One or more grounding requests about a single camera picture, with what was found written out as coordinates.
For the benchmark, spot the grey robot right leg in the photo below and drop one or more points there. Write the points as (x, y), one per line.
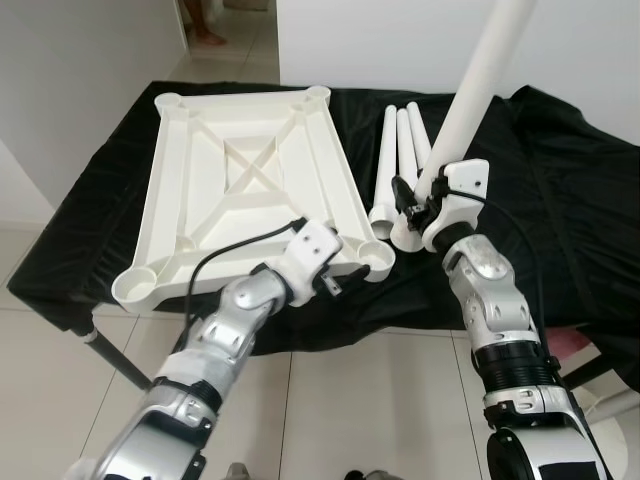
(370, 474)

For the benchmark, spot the grey robot leg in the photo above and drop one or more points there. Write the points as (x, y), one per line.
(237, 472)
(370, 474)

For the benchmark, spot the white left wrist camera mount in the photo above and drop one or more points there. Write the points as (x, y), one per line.
(312, 250)

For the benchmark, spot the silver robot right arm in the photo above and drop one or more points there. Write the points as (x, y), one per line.
(490, 300)

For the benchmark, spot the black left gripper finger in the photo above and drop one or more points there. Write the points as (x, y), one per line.
(340, 245)

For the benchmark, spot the grey robot left leg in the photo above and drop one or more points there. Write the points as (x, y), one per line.
(237, 472)

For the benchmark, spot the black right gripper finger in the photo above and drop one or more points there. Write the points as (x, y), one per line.
(404, 195)

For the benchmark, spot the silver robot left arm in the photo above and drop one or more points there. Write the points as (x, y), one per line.
(230, 310)

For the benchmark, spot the white plastic table top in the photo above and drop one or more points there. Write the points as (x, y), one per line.
(200, 180)

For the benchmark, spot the white plastic table leg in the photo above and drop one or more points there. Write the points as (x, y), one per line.
(480, 80)
(416, 135)
(402, 150)
(385, 160)

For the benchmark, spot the black table cloth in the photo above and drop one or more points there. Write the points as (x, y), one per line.
(540, 200)

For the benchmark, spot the bare person foot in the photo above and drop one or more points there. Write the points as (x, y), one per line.
(205, 35)

